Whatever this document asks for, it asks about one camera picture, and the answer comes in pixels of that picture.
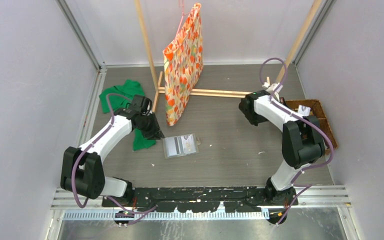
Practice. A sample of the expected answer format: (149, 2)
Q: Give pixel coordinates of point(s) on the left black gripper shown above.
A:
(155, 127)

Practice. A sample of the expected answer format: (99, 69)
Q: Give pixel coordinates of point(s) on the grey card holder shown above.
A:
(181, 145)

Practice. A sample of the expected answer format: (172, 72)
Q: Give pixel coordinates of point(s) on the white credit card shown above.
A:
(189, 144)

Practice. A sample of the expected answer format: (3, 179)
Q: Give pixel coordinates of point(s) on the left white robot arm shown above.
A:
(82, 170)

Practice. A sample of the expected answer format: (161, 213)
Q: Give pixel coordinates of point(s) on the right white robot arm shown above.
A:
(301, 143)

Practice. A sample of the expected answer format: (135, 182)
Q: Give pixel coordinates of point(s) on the green cloth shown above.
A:
(128, 89)

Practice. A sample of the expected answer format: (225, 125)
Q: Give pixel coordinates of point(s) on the wooden hanging rack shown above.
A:
(316, 8)

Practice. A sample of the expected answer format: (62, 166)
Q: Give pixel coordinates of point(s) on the brown wicker basket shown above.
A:
(317, 110)

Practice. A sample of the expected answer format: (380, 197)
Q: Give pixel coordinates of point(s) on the orange patterned hanging cloth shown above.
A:
(183, 64)

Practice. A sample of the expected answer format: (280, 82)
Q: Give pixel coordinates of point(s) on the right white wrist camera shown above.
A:
(274, 89)

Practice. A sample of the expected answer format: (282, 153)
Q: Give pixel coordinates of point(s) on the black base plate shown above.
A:
(234, 199)

